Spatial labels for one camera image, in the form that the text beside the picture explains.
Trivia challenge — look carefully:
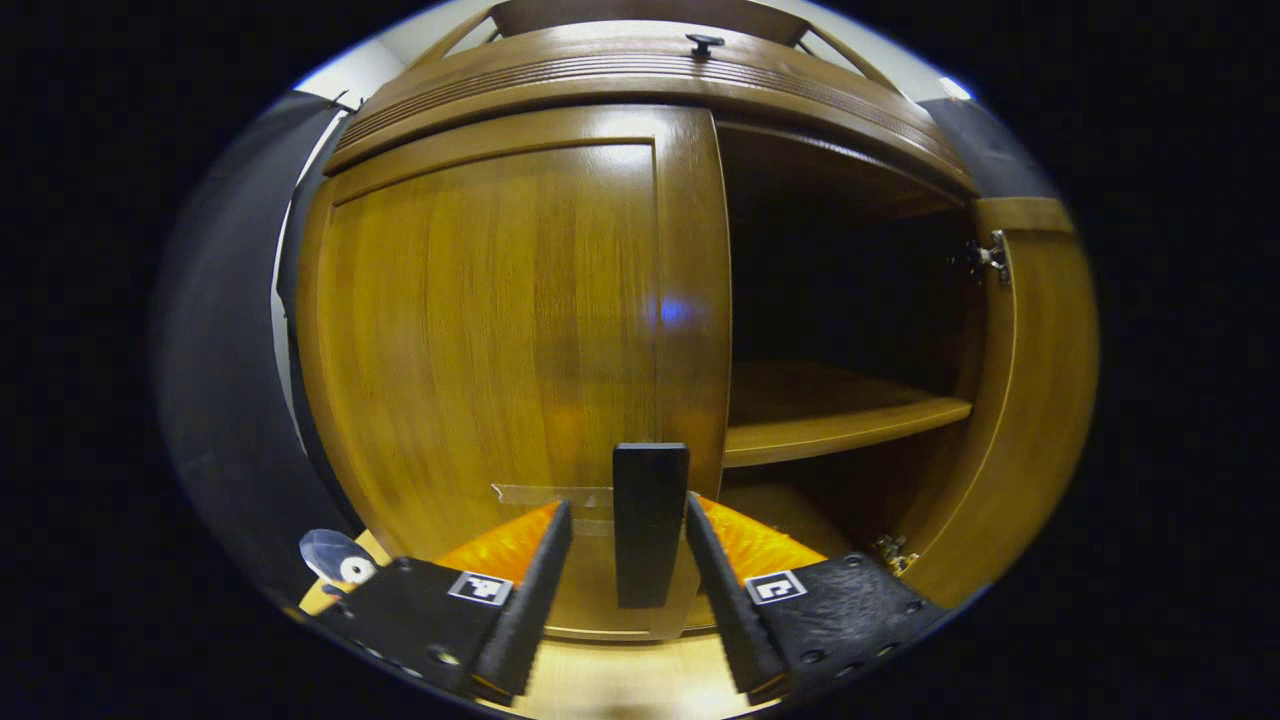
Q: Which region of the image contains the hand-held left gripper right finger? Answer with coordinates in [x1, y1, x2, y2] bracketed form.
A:
[685, 492, 951, 701]

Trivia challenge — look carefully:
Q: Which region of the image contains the wooden cabinet door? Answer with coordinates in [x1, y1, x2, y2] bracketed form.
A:
[898, 197, 1101, 610]
[297, 105, 734, 642]

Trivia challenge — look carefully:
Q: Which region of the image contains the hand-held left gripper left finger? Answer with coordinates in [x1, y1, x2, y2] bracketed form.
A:
[315, 500, 574, 701]

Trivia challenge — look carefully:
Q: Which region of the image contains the wooden double-door shoe cabinet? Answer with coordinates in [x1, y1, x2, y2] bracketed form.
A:
[295, 0, 1101, 646]

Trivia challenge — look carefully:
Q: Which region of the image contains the wooden drawer with black knob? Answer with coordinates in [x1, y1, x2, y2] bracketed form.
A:
[324, 22, 977, 197]

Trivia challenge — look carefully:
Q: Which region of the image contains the grey-blue round object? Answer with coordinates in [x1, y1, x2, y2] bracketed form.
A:
[299, 529, 380, 593]

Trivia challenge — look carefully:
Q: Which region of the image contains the wooden inner cabinet shelf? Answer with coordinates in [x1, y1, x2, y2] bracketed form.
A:
[722, 360, 974, 469]

